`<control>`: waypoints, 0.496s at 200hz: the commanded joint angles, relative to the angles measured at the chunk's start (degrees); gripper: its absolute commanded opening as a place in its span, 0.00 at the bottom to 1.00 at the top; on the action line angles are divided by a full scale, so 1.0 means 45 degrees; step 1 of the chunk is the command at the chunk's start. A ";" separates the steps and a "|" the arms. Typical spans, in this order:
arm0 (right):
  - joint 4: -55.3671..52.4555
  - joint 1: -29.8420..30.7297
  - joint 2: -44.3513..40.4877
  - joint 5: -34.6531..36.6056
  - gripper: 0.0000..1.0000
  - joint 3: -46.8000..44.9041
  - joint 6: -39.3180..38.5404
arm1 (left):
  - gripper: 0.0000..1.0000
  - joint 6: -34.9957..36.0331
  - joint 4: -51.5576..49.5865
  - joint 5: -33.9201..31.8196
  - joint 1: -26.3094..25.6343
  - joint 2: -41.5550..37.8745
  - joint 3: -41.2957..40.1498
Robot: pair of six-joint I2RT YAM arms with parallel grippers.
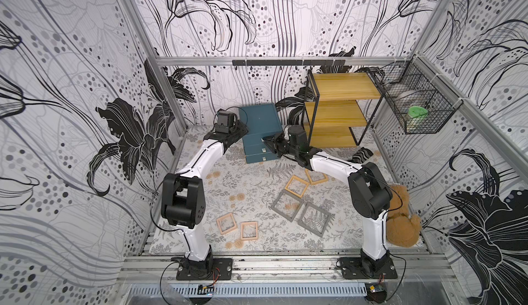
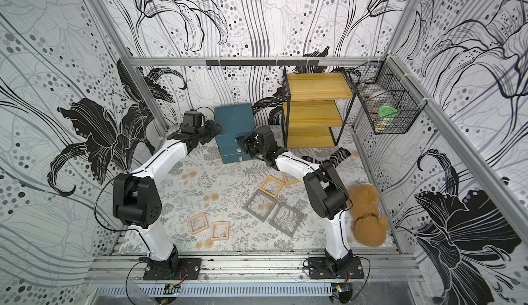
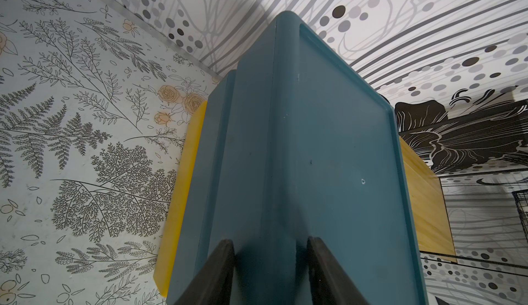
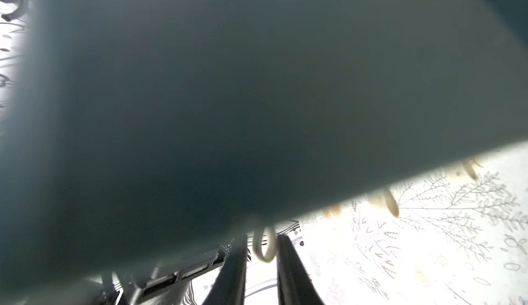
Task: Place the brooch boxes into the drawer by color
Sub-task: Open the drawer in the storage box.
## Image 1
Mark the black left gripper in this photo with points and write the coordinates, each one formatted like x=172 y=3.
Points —
x=234 y=122

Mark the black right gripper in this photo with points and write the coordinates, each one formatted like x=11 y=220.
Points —
x=273 y=145

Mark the teal drawer cabinet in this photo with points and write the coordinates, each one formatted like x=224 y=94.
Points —
x=262 y=121

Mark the yellow brooch box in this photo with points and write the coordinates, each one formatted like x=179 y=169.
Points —
x=316 y=178
x=297 y=186

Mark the teal top drawer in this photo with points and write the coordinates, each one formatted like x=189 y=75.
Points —
x=252 y=139

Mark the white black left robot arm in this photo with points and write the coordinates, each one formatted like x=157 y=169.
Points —
x=183 y=195

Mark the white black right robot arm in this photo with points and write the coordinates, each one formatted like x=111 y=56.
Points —
x=370 y=193

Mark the grey brooch box left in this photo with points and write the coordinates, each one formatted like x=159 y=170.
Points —
x=287 y=205

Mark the grey brooch box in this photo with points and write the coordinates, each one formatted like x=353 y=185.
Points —
x=314 y=219
x=287 y=205

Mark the grey brooch box right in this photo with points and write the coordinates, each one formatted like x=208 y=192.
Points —
x=314 y=219

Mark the pink brooch box right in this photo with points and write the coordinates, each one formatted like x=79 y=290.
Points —
x=249 y=231

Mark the pink brooch box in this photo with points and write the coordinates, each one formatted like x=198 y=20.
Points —
x=249 y=231
x=226 y=224

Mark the pink brooch box left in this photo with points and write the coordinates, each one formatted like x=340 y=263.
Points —
x=226 y=224

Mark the wooden metal shelf rack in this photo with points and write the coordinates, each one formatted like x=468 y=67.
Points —
x=333 y=116

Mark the black white striped sock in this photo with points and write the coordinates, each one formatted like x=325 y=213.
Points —
x=361 y=155

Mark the white bowl in basket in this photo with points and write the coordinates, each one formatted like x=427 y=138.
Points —
x=408 y=95

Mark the green lid in basket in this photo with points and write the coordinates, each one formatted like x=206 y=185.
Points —
x=417 y=112

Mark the brown teddy bear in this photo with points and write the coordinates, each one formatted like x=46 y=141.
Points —
x=403 y=227

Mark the small circuit board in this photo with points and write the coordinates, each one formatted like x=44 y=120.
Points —
x=205 y=290

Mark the black bar on rail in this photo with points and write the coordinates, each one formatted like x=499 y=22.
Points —
x=288 y=62

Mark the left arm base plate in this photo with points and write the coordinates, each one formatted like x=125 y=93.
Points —
x=215 y=269

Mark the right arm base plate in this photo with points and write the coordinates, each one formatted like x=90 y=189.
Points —
x=364 y=267

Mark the grey slotted cable duct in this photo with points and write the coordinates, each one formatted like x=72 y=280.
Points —
x=258 y=290

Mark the black wire basket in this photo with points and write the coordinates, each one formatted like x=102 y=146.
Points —
x=399 y=76

